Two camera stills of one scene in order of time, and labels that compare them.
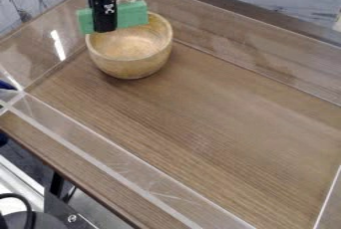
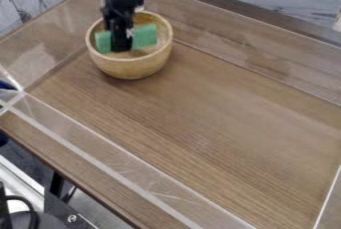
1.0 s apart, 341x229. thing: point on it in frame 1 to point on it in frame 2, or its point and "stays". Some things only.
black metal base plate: (58, 207) stays
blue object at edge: (4, 85) stays
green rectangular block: (133, 14) to (145, 36)
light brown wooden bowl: (131, 52) stays
